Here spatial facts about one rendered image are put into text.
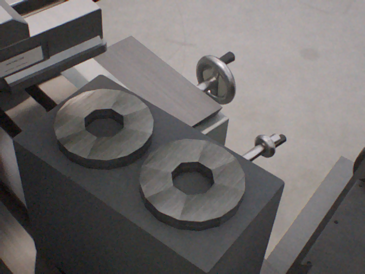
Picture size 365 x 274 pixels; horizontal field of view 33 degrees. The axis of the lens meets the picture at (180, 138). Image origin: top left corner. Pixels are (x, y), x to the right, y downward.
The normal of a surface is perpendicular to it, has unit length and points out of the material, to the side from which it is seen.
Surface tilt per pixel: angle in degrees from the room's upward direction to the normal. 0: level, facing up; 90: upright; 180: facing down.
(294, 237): 0
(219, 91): 90
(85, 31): 90
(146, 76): 0
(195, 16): 0
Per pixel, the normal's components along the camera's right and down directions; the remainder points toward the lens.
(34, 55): 0.63, 0.59
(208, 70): -0.74, 0.47
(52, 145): 0.05, -0.68
